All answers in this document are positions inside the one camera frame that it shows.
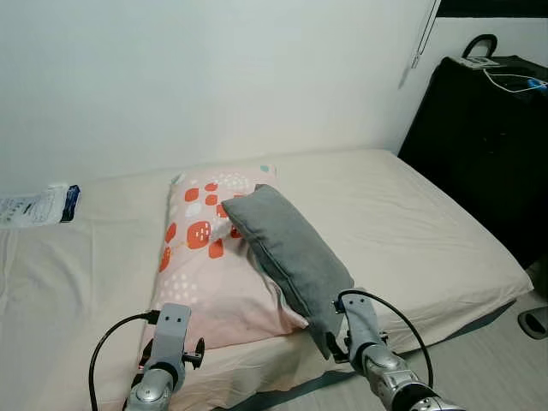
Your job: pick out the grey fabric pillow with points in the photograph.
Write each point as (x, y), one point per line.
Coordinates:
(295, 257)

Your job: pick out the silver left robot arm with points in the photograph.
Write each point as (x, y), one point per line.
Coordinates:
(154, 392)

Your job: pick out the pink patterned pillow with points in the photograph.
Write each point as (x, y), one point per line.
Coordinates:
(205, 282)

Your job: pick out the grey chair caster wheel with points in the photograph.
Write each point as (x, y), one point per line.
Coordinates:
(534, 323)

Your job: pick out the dark teal bed base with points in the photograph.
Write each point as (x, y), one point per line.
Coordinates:
(445, 338)

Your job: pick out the cream bed mattress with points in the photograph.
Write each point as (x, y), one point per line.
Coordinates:
(411, 223)

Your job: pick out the white blue plastic package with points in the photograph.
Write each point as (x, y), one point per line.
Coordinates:
(34, 205)

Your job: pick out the large black case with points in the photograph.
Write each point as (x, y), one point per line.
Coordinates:
(479, 154)

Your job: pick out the small white device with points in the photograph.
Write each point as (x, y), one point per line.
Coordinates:
(478, 62)

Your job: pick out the small blue item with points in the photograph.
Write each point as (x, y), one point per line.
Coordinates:
(536, 84)

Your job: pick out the dark window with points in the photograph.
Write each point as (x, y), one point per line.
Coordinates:
(492, 7)

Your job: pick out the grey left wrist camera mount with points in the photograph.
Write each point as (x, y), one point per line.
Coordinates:
(173, 334)

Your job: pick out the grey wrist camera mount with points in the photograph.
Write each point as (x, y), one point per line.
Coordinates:
(173, 334)
(364, 324)

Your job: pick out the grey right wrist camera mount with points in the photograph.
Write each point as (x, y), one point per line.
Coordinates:
(364, 324)

